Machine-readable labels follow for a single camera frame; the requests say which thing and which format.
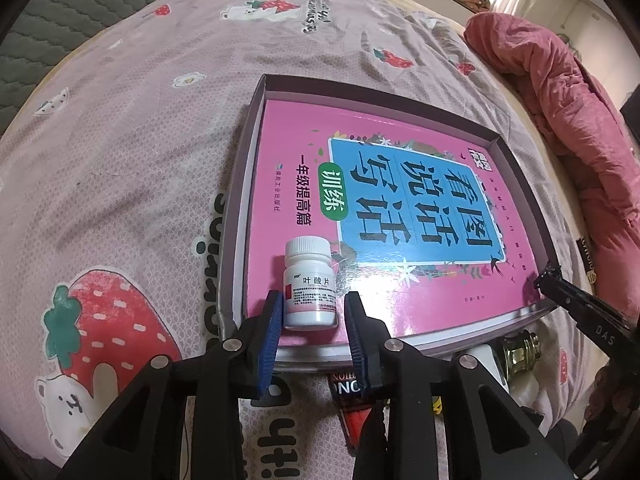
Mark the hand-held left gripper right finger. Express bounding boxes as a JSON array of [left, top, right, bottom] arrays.
[[344, 291, 576, 480]]

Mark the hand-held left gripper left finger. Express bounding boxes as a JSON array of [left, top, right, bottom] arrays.
[[55, 290, 286, 480]]

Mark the green quilted headboard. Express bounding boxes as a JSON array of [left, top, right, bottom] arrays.
[[0, 0, 273, 131]]

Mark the brass metal ring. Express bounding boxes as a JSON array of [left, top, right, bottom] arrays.
[[502, 332, 544, 386]]

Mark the white pill bottle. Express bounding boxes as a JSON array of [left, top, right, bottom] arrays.
[[282, 237, 339, 331]]

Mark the white plastic object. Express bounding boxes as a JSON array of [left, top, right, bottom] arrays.
[[471, 345, 507, 393]]

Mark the pink strawberry printed bed sheet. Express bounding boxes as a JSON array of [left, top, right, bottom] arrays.
[[0, 0, 601, 480]]

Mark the black fabric label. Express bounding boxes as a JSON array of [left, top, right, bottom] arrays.
[[575, 235, 597, 282]]

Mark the pink quilt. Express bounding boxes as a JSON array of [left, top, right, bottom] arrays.
[[462, 10, 640, 341]]

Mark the pink book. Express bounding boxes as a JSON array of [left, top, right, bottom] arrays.
[[244, 99, 558, 348]]

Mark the grey cardboard box tray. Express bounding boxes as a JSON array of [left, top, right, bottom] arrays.
[[217, 75, 563, 374]]

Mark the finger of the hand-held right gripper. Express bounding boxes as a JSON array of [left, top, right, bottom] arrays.
[[537, 260, 630, 332]]

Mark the black wall television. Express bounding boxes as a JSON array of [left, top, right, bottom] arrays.
[[620, 95, 640, 133]]

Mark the black and red packet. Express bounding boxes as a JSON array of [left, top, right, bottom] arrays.
[[327, 370, 387, 456]]

